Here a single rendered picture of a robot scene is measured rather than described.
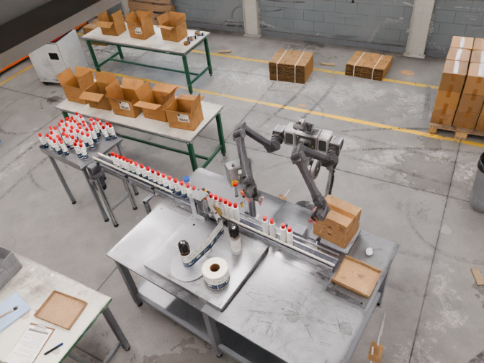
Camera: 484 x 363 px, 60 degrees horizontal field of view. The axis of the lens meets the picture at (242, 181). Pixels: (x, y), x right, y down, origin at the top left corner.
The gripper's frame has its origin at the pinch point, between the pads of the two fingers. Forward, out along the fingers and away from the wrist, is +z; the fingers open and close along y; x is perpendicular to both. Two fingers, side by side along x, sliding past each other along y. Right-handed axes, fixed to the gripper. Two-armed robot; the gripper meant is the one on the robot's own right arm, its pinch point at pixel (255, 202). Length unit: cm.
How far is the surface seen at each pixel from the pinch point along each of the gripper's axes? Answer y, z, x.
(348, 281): 84, 38, -16
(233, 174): -19.4, -20.9, 4.4
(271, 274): 27, 38, -35
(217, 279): -1, 19, -66
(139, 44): -364, 42, 296
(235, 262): -2, 33, -39
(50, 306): -121, 38, -130
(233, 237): -4.5, 10.3, -31.2
